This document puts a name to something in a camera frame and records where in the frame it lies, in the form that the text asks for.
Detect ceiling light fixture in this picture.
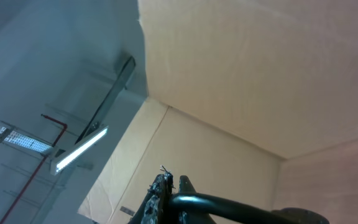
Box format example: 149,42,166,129
50,125,109,175

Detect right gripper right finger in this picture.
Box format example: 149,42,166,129
178,175,216,224

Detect red ceiling pipe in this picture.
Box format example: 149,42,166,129
0,113,68,224

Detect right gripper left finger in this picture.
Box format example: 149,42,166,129
129,165,175,224

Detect cardboard wall panel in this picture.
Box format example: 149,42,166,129
78,0,358,223

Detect thick black usb-c cable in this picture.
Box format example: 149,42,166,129
168,192,331,224

